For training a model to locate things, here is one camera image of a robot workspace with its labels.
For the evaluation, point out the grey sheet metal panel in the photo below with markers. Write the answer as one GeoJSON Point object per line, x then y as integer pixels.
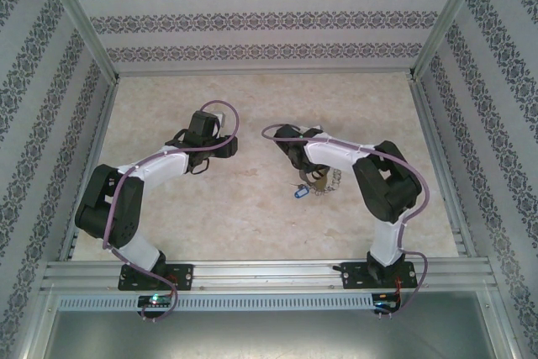
{"type": "Point", "coordinates": [269, 334]}

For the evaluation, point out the black mounting plate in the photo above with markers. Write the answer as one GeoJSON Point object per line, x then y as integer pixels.
{"type": "Point", "coordinates": [355, 277]}
{"type": "Point", "coordinates": [183, 277]}

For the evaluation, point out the aluminium frame cross bar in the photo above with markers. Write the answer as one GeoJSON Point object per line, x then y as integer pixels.
{"type": "Point", "coordinates": [265, 71]}

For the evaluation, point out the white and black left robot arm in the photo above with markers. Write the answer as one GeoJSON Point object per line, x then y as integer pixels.
{"type": "Point", "coordinates": [164, 167]}

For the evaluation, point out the small circuit board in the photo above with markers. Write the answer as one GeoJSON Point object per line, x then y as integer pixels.
{"type": "Point", "coordinates": [384, 304]}
{"type": "Point", "coordinates": [155, 301]}

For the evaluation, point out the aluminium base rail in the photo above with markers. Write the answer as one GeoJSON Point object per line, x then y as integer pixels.
{"type": "Point", "coordinates": [269, 275]}

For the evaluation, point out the aluminium frame side rail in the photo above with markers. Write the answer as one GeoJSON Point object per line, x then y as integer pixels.
{"type": "Point", "coordinates": [93, 165]}
{"type": "Point", "coordinates": [441, 165]}

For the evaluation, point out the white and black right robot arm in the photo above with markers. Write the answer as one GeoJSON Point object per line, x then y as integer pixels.
{"type": "Point", "coordinates": [336, 155]}

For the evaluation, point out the large metal band keyring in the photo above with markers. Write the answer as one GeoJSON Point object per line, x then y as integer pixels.
{"type": "Point", "coordinates": [321, 182]}

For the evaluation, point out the aluminium frame post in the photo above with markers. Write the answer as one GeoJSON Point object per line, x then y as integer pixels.
{"type": "Point", "coordinates": [82, 18]}
{"type": "Point", "coordinates": [447, 18]}

